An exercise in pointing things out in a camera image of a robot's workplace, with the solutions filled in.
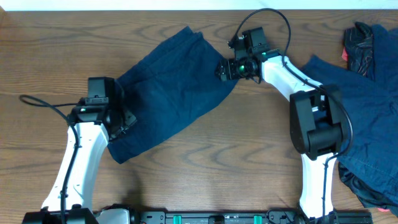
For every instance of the navy blue shorts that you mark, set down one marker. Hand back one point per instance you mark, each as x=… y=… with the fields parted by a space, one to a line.
x=168 y=90

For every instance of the navy blue garment pile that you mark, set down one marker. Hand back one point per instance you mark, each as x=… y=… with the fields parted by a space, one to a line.
x=369 y=169

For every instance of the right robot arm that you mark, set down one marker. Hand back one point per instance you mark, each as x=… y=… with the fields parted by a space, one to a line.
x=317 y=122

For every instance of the black patterned garment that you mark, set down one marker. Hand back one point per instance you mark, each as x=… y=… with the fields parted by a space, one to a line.
x=359 y=48

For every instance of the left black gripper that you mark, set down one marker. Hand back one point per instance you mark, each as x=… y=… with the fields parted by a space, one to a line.
x=130 y=119

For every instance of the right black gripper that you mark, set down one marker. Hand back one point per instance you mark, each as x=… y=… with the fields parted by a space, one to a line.
x=231 y=63

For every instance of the red garment piece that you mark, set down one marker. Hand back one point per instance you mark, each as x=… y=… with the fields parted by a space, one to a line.
x=344 y=55

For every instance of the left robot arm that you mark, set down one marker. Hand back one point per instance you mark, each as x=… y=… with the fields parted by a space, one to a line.
x=93 y=123

